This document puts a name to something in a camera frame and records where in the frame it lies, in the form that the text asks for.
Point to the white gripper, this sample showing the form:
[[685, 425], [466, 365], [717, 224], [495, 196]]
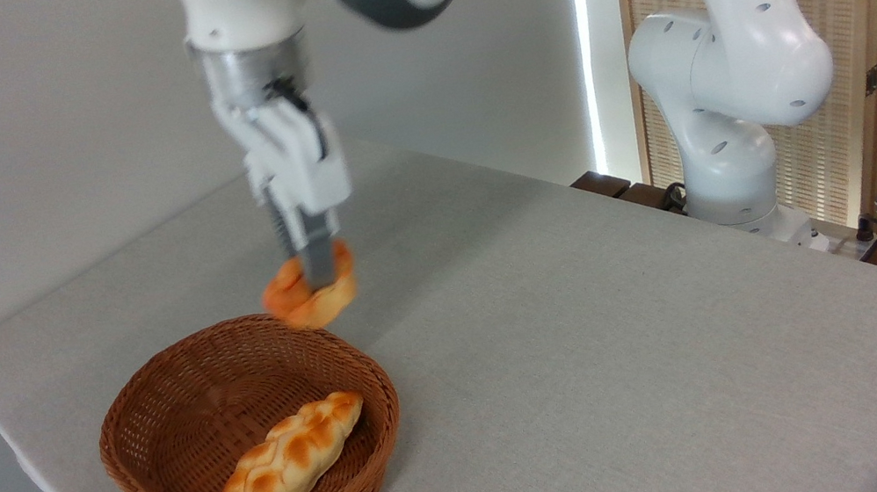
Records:
[[295, 159]]

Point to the round orange bread bun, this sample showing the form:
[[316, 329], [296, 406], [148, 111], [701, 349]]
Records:
[[324, 305]]

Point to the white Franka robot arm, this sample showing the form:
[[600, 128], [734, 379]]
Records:
[[736, 54]]

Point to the long braided bread loaf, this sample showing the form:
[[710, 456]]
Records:
[[288, 463]]

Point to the brown wicker basket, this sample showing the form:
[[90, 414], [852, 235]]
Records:
[[164, 416]]

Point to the dark brown wooden table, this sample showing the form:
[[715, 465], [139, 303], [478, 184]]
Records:
[[602, 183]]

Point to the grey tablecloth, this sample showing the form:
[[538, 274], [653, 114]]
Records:
[[597, 344]]

